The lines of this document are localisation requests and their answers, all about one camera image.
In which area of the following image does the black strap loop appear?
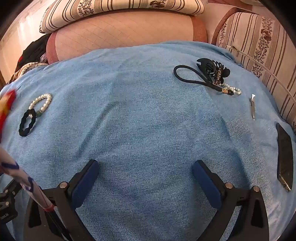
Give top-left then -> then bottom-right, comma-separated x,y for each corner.
173,65 -> 223,92

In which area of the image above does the red cardboard box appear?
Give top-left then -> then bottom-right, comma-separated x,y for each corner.
0,89 -> 17,142

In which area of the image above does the black hair claw clip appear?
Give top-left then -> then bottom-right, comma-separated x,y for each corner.
196,58 -> 231,85

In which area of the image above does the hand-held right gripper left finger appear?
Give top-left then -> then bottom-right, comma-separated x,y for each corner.
24,159 -> 100,241

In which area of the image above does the blue towel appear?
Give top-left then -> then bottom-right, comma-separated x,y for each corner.
0,41 -> 296,241

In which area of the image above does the white pearl bracelet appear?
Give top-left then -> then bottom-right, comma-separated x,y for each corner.
221,84 -> 241,95

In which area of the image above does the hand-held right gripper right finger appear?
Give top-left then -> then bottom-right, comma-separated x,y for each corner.
192,160 -> 270,241

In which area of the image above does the pile of dark clothes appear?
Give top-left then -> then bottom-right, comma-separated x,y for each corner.
14,34 -> 51,75

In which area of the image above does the small metal hair clip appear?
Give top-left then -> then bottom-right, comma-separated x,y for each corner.
249,94 -> 256,121

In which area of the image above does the black smartphone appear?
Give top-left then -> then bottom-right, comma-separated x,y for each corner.
276,123 -> 292,192

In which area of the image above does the striped floral sofa back cushion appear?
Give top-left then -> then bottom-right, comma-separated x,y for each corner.
211,11 -> 296,127

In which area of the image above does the long striped floral cushion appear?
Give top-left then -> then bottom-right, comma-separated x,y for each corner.
39,0 -> 205,34

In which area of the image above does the black wavy hair tie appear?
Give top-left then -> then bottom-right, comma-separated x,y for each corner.
19,109 -> 36,137

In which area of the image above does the pearl bracelet with green bead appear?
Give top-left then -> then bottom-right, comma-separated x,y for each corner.
29,93 -> 52,116

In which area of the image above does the pink sofa bolster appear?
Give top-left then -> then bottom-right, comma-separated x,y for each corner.
46,11 -> 208,65

